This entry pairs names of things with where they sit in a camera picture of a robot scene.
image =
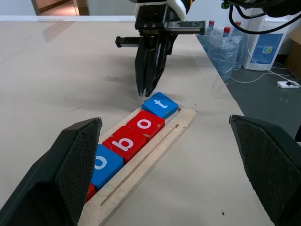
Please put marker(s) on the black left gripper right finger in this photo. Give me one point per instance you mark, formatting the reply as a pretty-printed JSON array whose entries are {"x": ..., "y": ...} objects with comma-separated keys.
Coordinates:
[{"x": 270, "y": 164}]

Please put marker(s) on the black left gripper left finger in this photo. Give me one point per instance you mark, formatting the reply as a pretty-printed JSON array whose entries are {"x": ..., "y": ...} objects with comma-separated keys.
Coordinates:
[{"x": 58, "y": 176}]

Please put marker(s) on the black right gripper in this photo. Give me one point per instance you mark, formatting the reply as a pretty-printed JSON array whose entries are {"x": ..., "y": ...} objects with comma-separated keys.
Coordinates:
[{"x": 152, "y": 18}]

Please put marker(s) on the red letter tile o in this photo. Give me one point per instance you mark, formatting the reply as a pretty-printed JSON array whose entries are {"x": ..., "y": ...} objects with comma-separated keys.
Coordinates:
[{"x": 145, "y": 124}]

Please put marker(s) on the red letter tile b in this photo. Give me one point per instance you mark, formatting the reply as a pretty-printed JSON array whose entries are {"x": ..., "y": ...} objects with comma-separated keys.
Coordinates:
[{"x": 127, "y": 143}]

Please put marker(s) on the wooden letter tray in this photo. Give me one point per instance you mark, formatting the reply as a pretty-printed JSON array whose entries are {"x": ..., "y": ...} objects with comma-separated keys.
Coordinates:
[{"x": 145, "y": 171}]

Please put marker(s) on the red letter tile r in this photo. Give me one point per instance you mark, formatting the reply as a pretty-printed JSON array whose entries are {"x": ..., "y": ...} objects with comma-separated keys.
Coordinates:
[{"x": 90, "y": 194}]

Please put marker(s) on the blue letter tile o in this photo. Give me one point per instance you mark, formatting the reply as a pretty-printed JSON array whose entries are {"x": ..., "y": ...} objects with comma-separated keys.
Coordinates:
[{"x": 108, "y": 169}]

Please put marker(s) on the blue water jug red cap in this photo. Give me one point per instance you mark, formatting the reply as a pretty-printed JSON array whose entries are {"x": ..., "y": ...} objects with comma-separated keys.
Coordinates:
[
  {"x": 241, "y": 47},
  {"x": 210, "y": 30}
]

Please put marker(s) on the plastic water bottles pack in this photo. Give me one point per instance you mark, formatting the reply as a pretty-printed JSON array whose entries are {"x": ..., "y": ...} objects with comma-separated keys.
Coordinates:
[{"x": 223, "y": 56}]

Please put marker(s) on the yellow right wrist clamp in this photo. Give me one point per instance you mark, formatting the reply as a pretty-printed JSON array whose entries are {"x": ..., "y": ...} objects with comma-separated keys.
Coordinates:
[{"x": 190, "y": 2}]

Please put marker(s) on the white floor power strip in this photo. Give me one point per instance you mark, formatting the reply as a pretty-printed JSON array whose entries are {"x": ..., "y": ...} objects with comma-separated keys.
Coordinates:
[{"x": 288, "y": 84}]

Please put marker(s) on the white water dispenser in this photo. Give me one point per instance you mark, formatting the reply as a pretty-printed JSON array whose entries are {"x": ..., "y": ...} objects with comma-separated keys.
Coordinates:
[{"x": 265, "y": 51}]

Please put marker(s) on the cardboard box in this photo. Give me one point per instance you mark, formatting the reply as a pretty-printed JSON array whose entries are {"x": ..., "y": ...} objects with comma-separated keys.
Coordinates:
[{"x": 294, "y": 54}]

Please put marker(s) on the door frame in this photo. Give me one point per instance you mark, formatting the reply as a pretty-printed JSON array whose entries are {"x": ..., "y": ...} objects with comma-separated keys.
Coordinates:
[{"x": 34, "y": 7}]

